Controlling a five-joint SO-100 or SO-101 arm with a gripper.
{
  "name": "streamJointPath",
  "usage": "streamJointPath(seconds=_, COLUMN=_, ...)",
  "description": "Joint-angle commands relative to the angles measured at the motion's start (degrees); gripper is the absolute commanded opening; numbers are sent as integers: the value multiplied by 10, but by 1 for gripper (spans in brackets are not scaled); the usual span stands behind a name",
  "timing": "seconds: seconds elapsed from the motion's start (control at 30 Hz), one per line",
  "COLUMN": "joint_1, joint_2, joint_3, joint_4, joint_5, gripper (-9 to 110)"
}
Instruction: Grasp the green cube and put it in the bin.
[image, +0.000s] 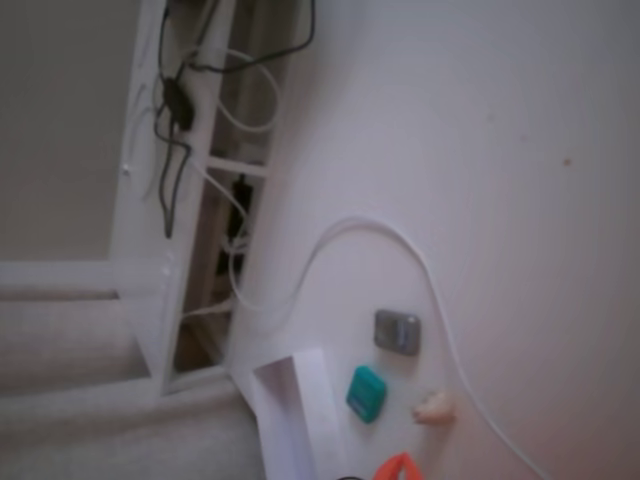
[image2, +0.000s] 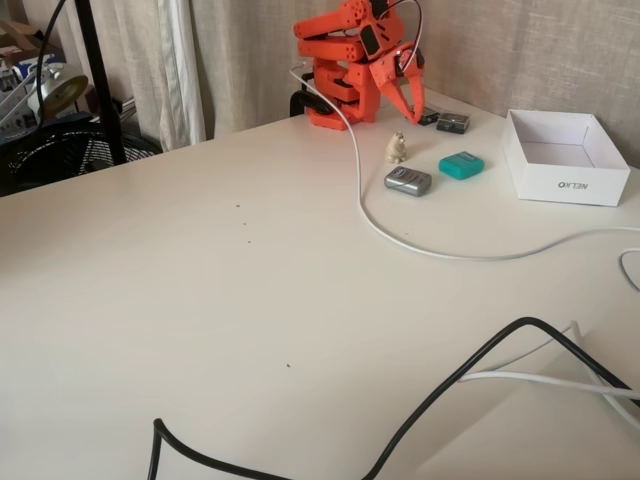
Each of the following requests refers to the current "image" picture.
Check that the green cube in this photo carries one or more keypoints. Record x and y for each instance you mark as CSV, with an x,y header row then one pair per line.
x,y
366,395

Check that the white cardboard box bin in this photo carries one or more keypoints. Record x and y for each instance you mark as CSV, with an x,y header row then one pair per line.
x,y
320,400

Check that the beige animal figurine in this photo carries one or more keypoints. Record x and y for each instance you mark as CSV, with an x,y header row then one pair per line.
x,y
435,407

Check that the gray metal tin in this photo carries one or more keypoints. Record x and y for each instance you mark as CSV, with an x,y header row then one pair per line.
x,y
397,332

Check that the white metal frame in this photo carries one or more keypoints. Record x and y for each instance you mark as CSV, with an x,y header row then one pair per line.
x,y
145,200

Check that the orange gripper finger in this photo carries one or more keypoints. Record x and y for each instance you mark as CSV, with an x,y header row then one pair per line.
x,y
416,472
387,465

